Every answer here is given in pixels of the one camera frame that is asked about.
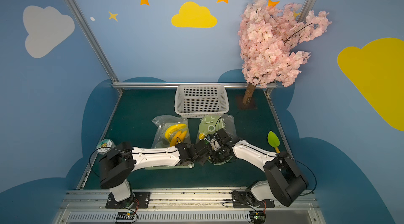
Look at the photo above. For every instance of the aluminium front rail frame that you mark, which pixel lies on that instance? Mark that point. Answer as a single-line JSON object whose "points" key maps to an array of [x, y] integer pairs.
{"points": [[185, 206]]}

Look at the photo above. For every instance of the left clear zip bag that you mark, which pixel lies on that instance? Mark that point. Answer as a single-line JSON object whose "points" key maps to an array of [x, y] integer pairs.
{"points": [[169, 158]]}

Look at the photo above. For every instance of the green printed zip bag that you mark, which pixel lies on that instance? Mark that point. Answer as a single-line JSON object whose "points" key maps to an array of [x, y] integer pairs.
{"points": [[212, 123]]}

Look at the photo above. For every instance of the pink blossom artificial tree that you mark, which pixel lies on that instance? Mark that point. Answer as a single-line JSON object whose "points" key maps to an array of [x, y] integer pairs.
{"points": [[267, 37]]}

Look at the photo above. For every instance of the white perforated plastic basket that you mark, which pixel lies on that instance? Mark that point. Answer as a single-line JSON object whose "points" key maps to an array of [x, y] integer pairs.
{"points": [[197, 101]]}

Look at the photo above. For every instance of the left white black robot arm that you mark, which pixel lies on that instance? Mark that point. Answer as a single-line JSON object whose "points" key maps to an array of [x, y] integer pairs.
{"points": [[119, 162]]}

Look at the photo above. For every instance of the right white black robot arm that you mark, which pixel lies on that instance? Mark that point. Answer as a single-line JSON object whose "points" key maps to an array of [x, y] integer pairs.
{"points": [[285, 182]]}

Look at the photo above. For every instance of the small round labelled jar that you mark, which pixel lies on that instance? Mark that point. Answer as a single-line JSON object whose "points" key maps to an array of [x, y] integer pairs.
{"points": [[105, 146]]}

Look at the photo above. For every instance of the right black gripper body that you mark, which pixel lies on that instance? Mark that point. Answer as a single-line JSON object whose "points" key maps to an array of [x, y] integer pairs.
{"points": [[219, 148]]}

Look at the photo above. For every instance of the orange banana bag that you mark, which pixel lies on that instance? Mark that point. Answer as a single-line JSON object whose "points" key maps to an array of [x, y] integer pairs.
{"points": [[175, 138], [182, 136]]}

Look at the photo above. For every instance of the yellow banana top left bag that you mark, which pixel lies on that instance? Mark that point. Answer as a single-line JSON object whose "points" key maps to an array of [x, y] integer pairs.
{"points": [[172, 130]]}

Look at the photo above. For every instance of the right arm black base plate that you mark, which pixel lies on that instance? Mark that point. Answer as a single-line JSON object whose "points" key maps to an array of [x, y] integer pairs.
{"points": [[242, 199]]}

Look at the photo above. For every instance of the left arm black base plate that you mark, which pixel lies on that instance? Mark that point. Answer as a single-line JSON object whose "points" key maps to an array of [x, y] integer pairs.
{"points": [[127, 200]]}

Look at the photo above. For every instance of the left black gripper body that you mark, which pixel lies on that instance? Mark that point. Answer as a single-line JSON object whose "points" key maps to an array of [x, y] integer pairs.
{"points": [[203, 150]]}

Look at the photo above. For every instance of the green toy shovel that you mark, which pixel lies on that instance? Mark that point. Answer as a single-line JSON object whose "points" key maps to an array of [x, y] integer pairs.
{"points": [[273, 141]]}

